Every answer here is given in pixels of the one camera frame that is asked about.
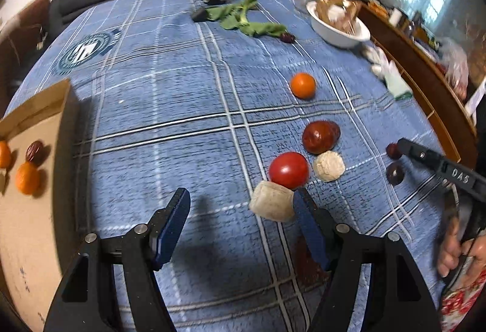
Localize white bowl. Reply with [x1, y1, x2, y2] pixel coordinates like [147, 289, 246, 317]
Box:
[306, 1, 371, 49]

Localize cardboard tray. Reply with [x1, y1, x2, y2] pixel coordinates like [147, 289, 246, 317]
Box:
[0, 79, 81, 322]

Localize brown armchair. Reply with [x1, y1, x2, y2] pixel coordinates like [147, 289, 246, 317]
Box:
[0, 0, 51, 89]

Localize green leafy vegetable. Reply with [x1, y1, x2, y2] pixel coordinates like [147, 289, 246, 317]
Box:
[207, 0, 287, 38]

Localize clear plastic bag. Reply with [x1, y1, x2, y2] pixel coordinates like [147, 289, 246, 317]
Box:
[436, 37, 469, 97]

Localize blue plaid blanket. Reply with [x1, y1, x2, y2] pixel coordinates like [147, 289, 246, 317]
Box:
[8, 0, 475, 332]

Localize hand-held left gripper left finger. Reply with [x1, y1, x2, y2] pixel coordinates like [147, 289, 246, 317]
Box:
[43, 188, 191, 332]

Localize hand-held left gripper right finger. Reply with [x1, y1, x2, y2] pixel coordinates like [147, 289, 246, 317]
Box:
[292, 188, 441, 332]

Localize orange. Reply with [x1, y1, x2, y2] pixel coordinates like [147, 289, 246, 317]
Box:
[15, 162, 40, 196]
[290, 73, 317, 99]
[0, 141, 12, 169]

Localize white glove with green cuff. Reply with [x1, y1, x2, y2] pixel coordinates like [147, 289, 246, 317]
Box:
[362, 43, 414, 101]

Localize crumpled brown wrappers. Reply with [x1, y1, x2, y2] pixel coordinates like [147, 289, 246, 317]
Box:
[316, 0, 363, 32]

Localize beige crumbly cake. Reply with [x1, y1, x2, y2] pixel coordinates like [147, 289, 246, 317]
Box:
[249, 181, 296, 222]
[313, 150, 346, 182]

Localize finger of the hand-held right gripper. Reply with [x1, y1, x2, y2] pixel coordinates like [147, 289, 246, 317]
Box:
[397, 138, 443, 181]

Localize person's floral clothing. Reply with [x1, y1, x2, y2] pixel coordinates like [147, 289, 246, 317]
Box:
[438, 271, 486, 332]

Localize red tomato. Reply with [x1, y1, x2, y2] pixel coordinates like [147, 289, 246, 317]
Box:
[269, 152, 310, 189]

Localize large red date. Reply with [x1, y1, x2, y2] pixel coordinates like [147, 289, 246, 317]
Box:
[302, 121, 337, 155]

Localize person's right hand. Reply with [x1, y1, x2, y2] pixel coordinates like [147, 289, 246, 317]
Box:
[436, 219, 486, 278]

